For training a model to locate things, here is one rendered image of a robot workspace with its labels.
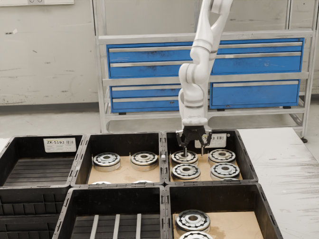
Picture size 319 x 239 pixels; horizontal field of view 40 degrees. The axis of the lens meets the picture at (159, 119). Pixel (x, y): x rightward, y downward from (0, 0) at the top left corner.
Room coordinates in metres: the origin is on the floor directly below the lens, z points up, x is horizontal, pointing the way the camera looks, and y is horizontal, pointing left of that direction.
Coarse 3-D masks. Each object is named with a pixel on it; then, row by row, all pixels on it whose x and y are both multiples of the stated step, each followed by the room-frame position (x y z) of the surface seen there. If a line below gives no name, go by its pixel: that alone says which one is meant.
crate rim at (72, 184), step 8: (88, 136) 1.56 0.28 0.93; (160, 136) 1.54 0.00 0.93; (160, 144) 1.47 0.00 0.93; (160, 152) 1.41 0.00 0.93; (80, 160) 1.36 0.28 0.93; (160, 160) 1.34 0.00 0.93; (160, 168) 1.31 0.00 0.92; (160, 176) 1.23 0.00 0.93; (72, 184) 1.20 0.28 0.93; (80, 184) 1.20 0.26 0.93; (88, 184) 1.20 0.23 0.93; (96, 184) 1.20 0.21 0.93; (104, 184) 1.19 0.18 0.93; (112, 184) 1.19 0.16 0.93; (120, 184) 1.19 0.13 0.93; (128, 184) 1.19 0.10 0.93; (136, 184) 1.19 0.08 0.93; (144, 184) 1.19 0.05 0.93; (152, 184) 1.18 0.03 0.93; (160, 184) 1.19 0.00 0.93
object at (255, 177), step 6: (168, 132) 1.57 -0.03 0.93; (174, 132) 1.57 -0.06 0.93; (240, 138) 1.49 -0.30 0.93; (240, 144) 1.45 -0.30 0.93; (246, 150) 1.40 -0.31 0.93; (246, 156) 1.35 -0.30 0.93; (168, 168) 1.28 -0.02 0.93; (252, 168) 1.27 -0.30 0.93; (168, 174) 1.25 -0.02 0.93; (252, 174) 1.23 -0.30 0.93; (168, 180) 1.21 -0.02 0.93; (222, 180) 1.20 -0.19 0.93; (228, 180) 1.20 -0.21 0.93; (234, 180) 1.19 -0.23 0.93; (240, 180) 1.19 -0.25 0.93; (246, 180) 1.19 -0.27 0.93; (252, 180) 1.19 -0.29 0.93; (258, 180) 1.20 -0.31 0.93
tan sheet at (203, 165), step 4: (200, 156) 1.54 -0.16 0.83; (204, 156) 1.54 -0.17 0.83; (200, 160) 1.51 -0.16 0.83; (204, 160) 1.51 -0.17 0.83; (200, 164) 1.48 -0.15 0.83; (204, 164) 1.48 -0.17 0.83; (208, 164) 1.48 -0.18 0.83; (236, 164) 1.47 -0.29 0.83; (172, 168) 1.46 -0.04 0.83; (200, 168) 1.45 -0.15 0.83; (204, 168) 1.45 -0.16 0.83; (208, 168) 1.45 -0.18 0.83; (204, 172) 1.42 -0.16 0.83; (208, 172) 1.42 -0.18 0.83; (204, 176) 1.39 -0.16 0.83; (208, 176) 1.39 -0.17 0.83; (240, 176) 1.38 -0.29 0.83; (172, 180) 1.37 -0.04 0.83; (200, 180) 1.36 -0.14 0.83; (204, 180) 1.36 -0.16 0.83; (208, 180) 1.36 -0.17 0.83; (212, 180) 1.36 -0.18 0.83
